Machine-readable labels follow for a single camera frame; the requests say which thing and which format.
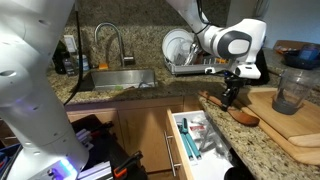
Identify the black round object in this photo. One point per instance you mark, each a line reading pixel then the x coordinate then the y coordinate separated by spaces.
pixel 238 174

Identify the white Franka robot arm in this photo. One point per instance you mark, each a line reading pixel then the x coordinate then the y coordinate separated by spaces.
pixel 30 100

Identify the curved metal faucet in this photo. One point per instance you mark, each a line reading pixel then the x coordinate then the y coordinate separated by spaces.
pixel 121 50

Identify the orange black clamp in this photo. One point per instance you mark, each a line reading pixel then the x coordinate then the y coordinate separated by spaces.
pixel 126 165

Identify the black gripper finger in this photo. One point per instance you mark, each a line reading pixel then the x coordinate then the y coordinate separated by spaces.
pixel 225 104
pixel 234 100

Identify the white wall outlet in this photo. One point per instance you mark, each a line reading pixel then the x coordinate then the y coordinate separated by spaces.
pixel 70 43

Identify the black knife block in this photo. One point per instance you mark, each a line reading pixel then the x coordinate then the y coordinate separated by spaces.
pixel 263 70

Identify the dark green glass bottle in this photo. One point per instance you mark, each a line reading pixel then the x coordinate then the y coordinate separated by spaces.
pixel 58 56

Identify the brown wooden tray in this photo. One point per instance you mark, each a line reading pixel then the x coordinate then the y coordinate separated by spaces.
pixel 286 45

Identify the dark blue bowl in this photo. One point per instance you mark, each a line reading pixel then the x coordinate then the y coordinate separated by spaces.
pixel 296 60

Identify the open white drawer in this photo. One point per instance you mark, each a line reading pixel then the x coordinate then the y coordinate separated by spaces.
pixel 206 153

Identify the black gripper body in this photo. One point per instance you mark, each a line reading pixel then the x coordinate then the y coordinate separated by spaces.
pixel 235 85

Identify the grey dish rack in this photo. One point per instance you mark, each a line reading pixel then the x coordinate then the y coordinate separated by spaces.
pixel 186 69

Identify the small wooden cutting board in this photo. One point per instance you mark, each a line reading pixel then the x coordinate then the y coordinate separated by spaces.
pixel 263 106

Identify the large wooden cutting board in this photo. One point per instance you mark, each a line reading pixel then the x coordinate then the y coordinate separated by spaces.
pixel 273 133

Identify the clear glass cup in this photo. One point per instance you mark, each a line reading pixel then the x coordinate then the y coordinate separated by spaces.
pixel 290 96

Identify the orange sponge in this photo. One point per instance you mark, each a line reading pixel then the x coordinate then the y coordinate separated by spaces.
pixel 103 66

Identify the large white plate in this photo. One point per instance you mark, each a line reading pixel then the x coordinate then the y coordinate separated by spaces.
pixel 175 33

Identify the black tool cart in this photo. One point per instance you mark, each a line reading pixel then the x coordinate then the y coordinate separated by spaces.
pixel 103 146

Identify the small white plate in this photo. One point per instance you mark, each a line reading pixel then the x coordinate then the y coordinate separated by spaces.
pixel 175 50

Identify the red packet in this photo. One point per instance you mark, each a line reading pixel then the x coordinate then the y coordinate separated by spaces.
pixel 197 127

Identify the wooden cabinet door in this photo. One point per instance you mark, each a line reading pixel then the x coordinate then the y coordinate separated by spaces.
pixel 146 136

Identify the stainless steel sink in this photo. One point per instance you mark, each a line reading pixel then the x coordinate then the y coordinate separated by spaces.
pixel 123 79

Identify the small dark bottle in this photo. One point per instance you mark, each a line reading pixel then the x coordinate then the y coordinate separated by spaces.
pixel 70 66

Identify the wooden spoon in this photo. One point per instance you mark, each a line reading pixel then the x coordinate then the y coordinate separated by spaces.
pixel 245 117

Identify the white lidded blue jar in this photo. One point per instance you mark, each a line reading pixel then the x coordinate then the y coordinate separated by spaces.
pixel 85 63

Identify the metal utensils in drawer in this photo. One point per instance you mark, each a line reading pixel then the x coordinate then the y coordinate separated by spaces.
pixel 208 140

